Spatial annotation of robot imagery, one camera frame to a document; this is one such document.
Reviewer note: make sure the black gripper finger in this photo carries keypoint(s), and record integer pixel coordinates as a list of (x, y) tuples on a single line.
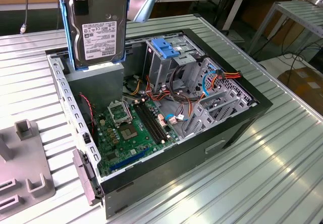
[(81, 7)]

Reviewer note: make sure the grey power supply box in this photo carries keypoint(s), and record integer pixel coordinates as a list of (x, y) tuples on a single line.
[(96, 87)]

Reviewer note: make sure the green motherboard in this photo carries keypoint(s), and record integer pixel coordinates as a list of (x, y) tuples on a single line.
[(131, 145)]

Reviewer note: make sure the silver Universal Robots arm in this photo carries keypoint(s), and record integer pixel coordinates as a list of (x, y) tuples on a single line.
[(145, 4)]

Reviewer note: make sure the metal slat shelf table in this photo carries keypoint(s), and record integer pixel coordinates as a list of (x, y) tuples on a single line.
[(302, 14)]

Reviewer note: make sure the hard disk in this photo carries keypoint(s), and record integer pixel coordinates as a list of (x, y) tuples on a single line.
[(101, 32)]

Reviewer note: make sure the grey metal optical drive cage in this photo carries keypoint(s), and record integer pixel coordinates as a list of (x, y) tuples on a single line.
[(161, 67)]

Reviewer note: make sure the grey parts rack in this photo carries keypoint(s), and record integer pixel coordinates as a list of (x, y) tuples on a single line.
[(25, 163)]

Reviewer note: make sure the black tripod stand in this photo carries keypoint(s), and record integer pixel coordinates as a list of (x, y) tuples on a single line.
[(223, 9)]

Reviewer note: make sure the large labelled cardboard box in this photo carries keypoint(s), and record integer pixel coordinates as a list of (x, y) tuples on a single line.
[(302, 82)]

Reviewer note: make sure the CPU socket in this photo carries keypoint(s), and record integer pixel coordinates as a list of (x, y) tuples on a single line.
[(129, 133)]

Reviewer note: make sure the black RAM slot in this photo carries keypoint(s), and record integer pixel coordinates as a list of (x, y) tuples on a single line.
[(155, 120), (149, 124)]

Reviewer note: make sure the black open PC case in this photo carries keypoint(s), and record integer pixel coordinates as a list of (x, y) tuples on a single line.
[(164, 168)]

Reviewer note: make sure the metal disk bay cage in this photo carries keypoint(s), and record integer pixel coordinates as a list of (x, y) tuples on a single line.
[(205, 124)]

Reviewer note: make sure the blue plastic drive latch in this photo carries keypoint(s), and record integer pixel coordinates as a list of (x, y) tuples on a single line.
[(165, 48)]

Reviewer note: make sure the blue expansion slot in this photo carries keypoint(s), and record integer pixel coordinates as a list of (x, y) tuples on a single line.
[(128, 160)]

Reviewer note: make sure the black case fan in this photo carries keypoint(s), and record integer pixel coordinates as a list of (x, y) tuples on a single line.
[(87, 118)]

